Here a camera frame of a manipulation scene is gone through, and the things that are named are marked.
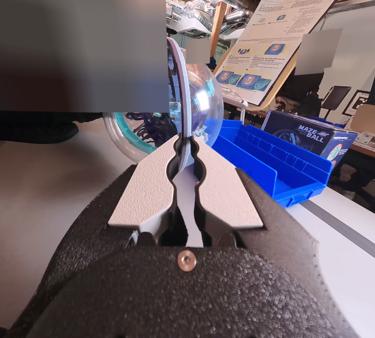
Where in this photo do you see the person's left forearm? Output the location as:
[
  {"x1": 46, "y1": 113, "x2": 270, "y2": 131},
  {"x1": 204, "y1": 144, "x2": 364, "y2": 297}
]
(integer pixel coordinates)
[{"x1": 0, "y1": 111, "x2": 104, "y2": 144}]

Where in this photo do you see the instruction sheet clipboard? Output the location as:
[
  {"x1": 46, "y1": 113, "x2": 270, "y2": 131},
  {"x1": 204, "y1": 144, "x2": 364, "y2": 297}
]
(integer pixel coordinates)
[{"x1": 212, "y1": 0, "x2": 351, "y2": 110}]

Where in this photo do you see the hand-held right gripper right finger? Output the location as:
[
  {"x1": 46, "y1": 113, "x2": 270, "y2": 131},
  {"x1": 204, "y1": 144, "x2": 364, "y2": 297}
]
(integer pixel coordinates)
[{"x1": 192, "y1": 136, "x2": 264, "y2": 236}]

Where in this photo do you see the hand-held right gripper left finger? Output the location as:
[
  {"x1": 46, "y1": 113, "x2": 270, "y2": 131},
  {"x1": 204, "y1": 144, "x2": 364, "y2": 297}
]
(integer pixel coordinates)
[{"x1": 109, "y1": 136, "x2": 179, "y2": 238}]

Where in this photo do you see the tablet on stand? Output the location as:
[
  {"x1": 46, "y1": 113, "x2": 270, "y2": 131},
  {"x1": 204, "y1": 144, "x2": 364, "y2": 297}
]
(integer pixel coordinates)
[{"x1": 321, "y1": 85, "x2": 352, "y2": 112}]

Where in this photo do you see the dark blue maze ball box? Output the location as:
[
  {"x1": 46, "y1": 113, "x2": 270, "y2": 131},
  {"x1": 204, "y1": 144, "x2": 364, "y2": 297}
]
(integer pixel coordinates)
[{"x1": 261, "y1": 110, "x2": 359, "y2": 167}]

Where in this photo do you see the clear maze ball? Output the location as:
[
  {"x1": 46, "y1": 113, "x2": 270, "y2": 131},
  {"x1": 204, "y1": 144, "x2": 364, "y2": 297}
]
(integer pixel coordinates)
[{"x1": 103, "y1": 38, "x2": 225, "y2": 173}]

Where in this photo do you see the blue plastic bin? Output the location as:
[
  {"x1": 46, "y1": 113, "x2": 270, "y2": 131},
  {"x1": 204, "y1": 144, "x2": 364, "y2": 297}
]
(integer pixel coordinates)
[{"x1": 211, "y1": 119, "x2": 335, "y2": 208}]

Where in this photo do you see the black and white marker tag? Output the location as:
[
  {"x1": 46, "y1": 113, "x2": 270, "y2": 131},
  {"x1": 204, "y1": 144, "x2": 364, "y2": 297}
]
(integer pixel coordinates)
[{"x1": 342, "y1": 89, "x2": 371, "y2": 117}]

